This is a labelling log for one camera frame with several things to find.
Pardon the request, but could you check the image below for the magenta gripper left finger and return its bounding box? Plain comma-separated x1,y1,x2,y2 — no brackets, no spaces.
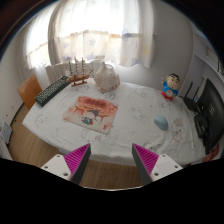
42,144,91,185

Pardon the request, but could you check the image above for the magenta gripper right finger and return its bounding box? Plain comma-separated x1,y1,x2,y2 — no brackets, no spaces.
132,144,182,185

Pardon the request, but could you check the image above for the red illustrated mouse pad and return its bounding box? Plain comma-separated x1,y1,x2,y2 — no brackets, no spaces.
63,96,118,134

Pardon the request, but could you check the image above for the white patterned tablecloth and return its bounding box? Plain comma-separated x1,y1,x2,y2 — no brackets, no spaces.
23,79,205,165

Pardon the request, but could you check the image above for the black computer keyboard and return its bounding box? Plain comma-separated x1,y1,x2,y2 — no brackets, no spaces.
35,76,69,106

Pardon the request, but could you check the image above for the black wifi router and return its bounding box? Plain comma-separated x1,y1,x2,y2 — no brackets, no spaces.
183,83,201,113

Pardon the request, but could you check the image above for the cartoon boy figurine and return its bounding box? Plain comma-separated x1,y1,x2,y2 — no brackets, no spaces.
161,73,180,101

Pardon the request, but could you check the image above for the wooden model sailing ship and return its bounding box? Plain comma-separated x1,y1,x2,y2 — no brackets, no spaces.
67,59,93,87

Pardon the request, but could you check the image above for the white conch shell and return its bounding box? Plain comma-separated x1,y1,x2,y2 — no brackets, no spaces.
94,62,120,92

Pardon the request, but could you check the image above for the white sheer curtain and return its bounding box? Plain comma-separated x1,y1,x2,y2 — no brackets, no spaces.
23,0,155,69

